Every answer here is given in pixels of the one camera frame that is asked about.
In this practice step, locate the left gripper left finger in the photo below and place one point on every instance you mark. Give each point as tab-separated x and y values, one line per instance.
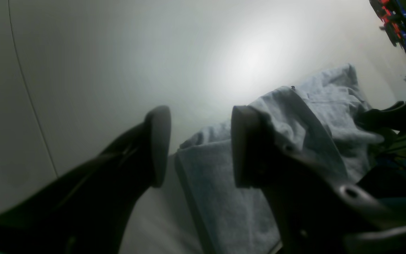
86	210

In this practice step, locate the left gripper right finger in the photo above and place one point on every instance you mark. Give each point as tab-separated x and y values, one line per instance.
316	210

